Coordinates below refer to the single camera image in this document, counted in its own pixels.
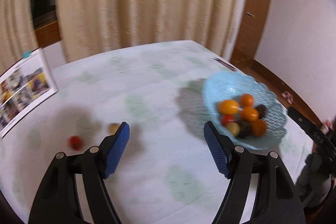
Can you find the tan longan in basket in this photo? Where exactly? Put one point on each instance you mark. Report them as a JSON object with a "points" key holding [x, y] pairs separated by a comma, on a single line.
{"points": [[233, 128]]}

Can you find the small red tomato in basket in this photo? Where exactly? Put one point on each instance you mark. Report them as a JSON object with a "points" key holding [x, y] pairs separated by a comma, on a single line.
{"points": [[225, 119]]}

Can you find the yellow orange tomato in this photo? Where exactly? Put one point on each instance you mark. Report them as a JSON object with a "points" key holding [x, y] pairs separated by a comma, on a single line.
{"points": [[228, 107]]}

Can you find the brown wooden door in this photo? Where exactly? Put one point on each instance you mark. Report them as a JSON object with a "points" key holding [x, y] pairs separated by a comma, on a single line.
{"points": [[290, 45]]}

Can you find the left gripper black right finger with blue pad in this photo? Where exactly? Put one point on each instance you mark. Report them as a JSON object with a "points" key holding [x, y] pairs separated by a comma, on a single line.
{"points": [[276, 198]]}

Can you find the orange kumquat middle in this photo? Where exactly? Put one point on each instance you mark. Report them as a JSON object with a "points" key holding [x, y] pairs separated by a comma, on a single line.
{"points": [[249, 114]]}

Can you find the white green patterned tablecloth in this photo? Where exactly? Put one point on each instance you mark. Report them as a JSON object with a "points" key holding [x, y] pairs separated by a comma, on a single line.
{"points": [[166, 173]]}

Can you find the orange kumquat top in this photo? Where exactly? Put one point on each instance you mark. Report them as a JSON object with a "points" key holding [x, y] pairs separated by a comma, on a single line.
{"points": [[246, 100]]}

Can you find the dark lychee lower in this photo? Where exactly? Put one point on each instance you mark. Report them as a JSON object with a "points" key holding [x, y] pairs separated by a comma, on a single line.
{"points": [[245, 129]]}

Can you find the light blue plastic basket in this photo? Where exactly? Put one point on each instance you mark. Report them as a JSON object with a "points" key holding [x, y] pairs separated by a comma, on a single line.
{"points": [[230, 86]]}

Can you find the tan longan fruit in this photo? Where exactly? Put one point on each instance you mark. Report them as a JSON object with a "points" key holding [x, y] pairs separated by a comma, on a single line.
{"points": [[113, 127]]}

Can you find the photo collage board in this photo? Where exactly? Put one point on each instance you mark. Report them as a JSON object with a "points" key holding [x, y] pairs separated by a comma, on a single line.
{"points": [[24, 86]]}

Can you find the dark brown lychee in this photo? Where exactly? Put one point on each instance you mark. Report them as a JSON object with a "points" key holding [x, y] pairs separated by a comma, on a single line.
{"points": [[261, 109]]}

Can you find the orange kumquat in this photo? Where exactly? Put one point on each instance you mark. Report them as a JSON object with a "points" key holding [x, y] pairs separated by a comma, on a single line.
{"points": [[246, 100], [249, 114]]}

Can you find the beige curtain left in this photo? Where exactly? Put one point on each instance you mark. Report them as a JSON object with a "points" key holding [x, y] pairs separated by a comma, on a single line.
{"points": [[17, 32]]}

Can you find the teal binder clip right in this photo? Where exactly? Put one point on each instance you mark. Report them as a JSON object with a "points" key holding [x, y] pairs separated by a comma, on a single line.
{"points": [[26, 54]]}

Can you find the orange fruit right basket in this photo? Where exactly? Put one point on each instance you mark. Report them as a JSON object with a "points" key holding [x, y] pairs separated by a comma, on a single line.
{"points": [[258, 127]]}

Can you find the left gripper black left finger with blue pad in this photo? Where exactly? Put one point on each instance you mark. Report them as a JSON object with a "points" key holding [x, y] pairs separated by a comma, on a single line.
{"points": [[57, 199]]}

